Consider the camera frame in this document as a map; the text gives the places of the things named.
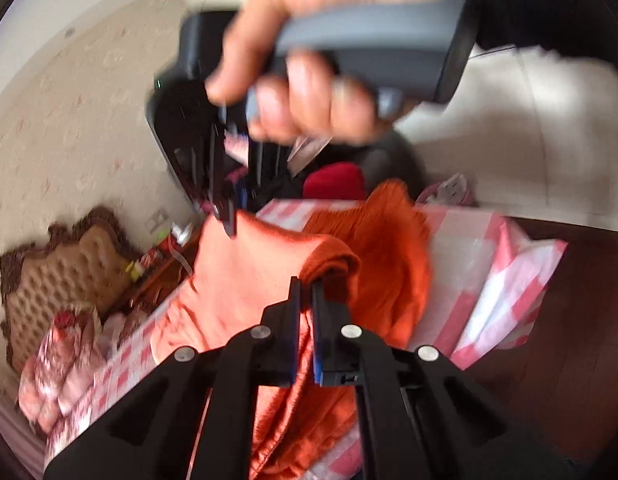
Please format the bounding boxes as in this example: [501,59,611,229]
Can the pink white checked tablecloth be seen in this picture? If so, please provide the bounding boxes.
[44,199,570,480]

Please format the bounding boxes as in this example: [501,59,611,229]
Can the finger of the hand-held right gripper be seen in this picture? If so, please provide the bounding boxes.
[246,140,285,201]
[209,120,239,239]

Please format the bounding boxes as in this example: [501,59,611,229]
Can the folded pink floral quilt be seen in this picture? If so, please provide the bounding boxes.
[16,305,115,436]

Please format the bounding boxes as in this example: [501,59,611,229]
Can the orange pants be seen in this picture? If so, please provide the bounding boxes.
[149,177,432,480]

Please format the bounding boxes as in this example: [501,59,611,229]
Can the tufted brown headboard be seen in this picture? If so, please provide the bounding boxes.
[0,205,140,376]

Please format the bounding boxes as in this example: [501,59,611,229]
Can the white wall socket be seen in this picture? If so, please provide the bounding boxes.
[146,207,172,233]

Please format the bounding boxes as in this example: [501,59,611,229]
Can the person's right hand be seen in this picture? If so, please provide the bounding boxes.
[206,0,447,146]

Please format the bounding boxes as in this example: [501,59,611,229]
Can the black leather chair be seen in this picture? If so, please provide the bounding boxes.
[259,130,430,211]

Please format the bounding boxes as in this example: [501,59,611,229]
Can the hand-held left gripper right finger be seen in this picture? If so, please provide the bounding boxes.
[311,282,574,480]

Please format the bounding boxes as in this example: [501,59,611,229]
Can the red cushion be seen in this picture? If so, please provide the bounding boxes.
[303,162,367,202]

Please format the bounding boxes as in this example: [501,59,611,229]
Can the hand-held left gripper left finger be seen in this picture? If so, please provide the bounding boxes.
[43,276,302,480]

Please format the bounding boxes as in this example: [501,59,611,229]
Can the wooden nightstand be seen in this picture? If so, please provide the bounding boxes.
[114,225,205,321]

